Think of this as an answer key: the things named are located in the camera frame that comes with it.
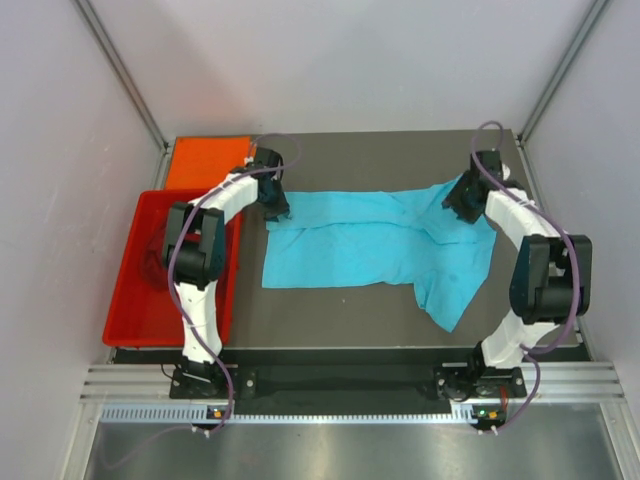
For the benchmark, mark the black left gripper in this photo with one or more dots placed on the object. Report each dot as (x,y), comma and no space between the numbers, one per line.
(280,207)

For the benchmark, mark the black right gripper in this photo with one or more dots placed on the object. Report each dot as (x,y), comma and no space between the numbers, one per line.
(454,200)

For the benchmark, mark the light blue t shirt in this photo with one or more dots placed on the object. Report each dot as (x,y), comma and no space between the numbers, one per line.
(335,239)

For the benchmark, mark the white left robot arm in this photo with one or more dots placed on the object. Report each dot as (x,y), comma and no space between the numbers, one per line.
(200,372)

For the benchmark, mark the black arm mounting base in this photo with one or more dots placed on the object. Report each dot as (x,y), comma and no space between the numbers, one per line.
(350,382)

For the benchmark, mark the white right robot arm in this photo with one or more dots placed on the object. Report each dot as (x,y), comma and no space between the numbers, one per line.
(550,284)

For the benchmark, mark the folded orange t shirt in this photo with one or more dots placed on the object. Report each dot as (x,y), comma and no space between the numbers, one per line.
(203,162)

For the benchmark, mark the dark red t shirt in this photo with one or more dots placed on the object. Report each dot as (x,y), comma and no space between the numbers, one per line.
(151,264)

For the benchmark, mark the red plastic bin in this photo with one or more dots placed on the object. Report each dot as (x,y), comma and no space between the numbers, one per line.
(142,317)

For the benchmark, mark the right aluminium frame post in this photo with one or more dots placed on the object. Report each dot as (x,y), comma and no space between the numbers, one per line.
(586,27)

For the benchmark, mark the aluminium frame post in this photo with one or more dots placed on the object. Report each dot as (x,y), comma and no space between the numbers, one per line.
(586,27)
(91,18)

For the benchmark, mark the aluminium front frame rail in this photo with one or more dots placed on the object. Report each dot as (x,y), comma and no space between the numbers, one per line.
(561,383)

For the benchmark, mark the slotted grey cable duct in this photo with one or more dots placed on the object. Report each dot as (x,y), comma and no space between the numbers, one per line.
(209,415)

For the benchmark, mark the left aluminium frame post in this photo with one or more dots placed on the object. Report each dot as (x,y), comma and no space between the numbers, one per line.
(91,18)

